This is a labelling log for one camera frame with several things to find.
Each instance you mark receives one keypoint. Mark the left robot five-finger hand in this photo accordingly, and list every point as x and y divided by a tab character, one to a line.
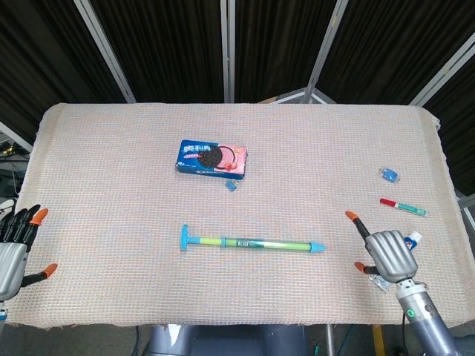
13	256

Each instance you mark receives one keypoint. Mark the red-capped green marker pen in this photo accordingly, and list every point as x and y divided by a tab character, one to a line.
404	207

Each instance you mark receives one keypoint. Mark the white table leg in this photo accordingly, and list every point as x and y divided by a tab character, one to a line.
329	341

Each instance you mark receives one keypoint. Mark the white screen foot frame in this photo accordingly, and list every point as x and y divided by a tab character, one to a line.
297	94

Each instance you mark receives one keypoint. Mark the beige woven tablecloth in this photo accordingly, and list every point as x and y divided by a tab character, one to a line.
111	185

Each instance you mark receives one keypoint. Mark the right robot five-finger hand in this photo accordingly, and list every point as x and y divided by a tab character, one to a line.
391	256

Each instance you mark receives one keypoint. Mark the blue binder clip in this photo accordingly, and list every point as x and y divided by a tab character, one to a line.
232	186

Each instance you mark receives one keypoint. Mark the blue pink Oreo box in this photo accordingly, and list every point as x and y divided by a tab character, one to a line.
211	159

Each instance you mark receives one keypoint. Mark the white screen frame post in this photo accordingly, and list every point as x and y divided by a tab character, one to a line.
15	135
229	52
445	70
326	48
105	52

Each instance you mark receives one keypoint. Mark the white blue toothpaste tube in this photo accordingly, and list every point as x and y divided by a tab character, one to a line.
413	239

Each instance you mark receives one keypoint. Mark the grey robot torso base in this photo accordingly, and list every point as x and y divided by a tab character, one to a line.
222	345

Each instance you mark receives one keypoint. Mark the blue wrapped candy packet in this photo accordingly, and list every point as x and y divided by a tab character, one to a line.
389	174

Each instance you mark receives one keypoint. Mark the black pleated screen panel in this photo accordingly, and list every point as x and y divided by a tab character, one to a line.
167	44
460	130
37	55
278	44
389	44

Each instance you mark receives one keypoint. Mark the green blue water pump toy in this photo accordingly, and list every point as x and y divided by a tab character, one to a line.
259	244

